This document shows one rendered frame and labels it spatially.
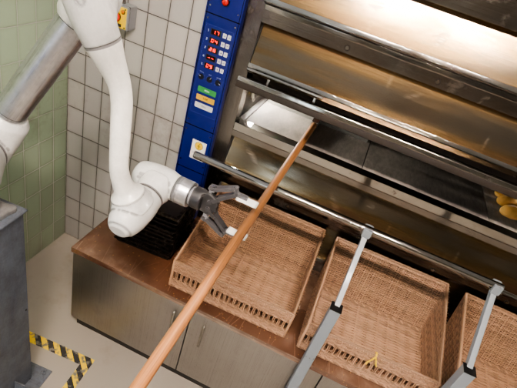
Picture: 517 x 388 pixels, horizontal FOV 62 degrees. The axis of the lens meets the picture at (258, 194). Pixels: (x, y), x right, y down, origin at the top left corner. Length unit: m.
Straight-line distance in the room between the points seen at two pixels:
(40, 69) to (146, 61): 0.76
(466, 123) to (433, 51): 0.31
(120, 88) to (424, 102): 1.13
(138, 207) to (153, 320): 0.89
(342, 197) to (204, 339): 0.89
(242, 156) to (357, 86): 0.63
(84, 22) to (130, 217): 0.53
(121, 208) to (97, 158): 1.22
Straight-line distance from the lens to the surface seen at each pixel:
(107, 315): 2.26
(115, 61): 1.24
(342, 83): 1.80
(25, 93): 1.50
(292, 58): 1.83
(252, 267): 2.11
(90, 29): 1.21
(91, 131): 2.45
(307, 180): 2.00
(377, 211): 2.01
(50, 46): 1.43
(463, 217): 2.01
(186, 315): 1.06
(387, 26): 1.74
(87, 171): 2.60
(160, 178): 1.40
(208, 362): 2.12
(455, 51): 1.75
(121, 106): 1.28
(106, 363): 2.40
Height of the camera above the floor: 2.03
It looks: 33 degrees down
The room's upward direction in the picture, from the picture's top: 18 degrees clockwise
